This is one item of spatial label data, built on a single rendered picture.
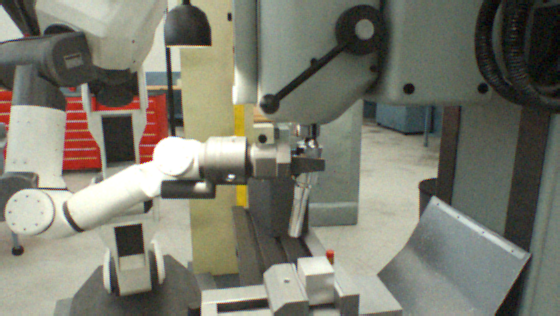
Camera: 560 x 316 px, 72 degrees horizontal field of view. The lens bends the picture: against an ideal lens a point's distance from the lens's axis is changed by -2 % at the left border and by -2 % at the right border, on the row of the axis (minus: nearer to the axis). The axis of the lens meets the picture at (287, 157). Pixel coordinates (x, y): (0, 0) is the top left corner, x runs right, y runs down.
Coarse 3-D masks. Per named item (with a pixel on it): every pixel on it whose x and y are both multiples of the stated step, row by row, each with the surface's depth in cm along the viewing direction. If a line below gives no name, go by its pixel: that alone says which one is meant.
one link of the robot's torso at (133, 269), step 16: (160, 208) 124; (112, 224) 119; (128, 224) 120; (144, 224) 122; (112, 240) 120; (128, 240) 128; (144, 240) 125; (128, 256) 133; (144, 256) 134; (112, 272) 133; (128, 272) 130; (144, 272) 132; (112, 288) 133; (128, 288) 133; (144, 288) 136
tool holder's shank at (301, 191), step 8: (296, 184) 74; (304, 184) 73; (296, 192) 73; (304, 192) 73; (296, 200) 74; (304, 200) 74; (296, 208) 74; (304, 208) 74; (296, 216) 74; (296, 224) 75; (288, 232) 76; (296, 232) 75
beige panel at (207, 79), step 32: (192, 0) 220; (224, 0) 223; (224, 32) 227; (192, 64) 228; (224, 64) 232; (192, 96) 232; (224, 96) 236; (192, 128) 237; (224, 128) 240; (224, 192) 250; (192, 224) 250; (224, 224) 254; (192, 256) 256; (224, 256) 260; (224, 288) 247
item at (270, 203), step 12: (252, 180) 123; (264, 180) 111; (252, 192) 124; (264, 192) 112; (276, 192) 109; (288, 192) 110; (252, 204) 125; (264, 204) 113; (276, 204) 110; (288, 204) 111; (264, 216) 114; (276, 216) 110; (288, 216) 112; (264, 228) 116; (276, 228) 111
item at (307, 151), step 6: (300, 144) 71; (300, 150) 70; (306, 150) 70; (312, 150) 70; (318, 150) 70; (306, 156) 70; (312, 156) 70; (318, 156) 71; (294, 174) 72; (300, 174) 71; (306, 174) 71; (312, 174) 71
